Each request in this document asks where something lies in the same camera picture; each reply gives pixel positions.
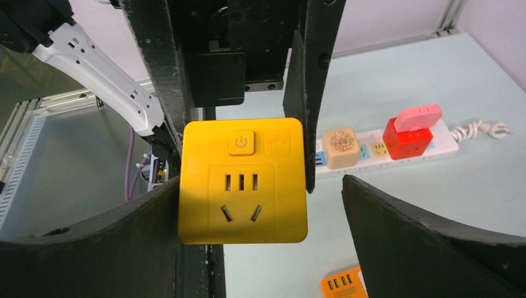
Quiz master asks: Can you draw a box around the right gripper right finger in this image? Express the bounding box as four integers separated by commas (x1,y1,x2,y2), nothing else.
342,175,525,297

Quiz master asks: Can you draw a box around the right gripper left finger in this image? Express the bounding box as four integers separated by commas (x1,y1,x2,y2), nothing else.
1,178,179,297

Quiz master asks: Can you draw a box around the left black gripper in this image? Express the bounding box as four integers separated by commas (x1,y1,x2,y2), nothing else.
123,0,346,194

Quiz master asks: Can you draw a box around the white multicolour power strip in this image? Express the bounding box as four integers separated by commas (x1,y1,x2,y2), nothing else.
314,119,460,181

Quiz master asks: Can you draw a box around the red cube socket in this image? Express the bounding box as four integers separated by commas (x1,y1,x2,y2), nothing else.
383,117,433,160

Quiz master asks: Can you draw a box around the beige dragon cube adapter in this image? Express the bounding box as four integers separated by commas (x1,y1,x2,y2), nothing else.
323,127,360,169

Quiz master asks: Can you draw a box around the yellow cube socket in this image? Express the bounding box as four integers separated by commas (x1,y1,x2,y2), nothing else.
177,118,308,245

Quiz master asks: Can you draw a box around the pink plug adapter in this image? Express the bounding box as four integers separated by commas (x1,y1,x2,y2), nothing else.
393,104,443,133

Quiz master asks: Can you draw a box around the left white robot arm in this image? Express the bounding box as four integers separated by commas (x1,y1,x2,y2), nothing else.
1,1,346,192

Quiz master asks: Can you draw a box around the orange power strip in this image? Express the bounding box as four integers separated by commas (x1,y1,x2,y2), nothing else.
319,266,368,298

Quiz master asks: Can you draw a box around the white strip cord bundle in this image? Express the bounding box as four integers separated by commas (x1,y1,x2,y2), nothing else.
451,119,512,143

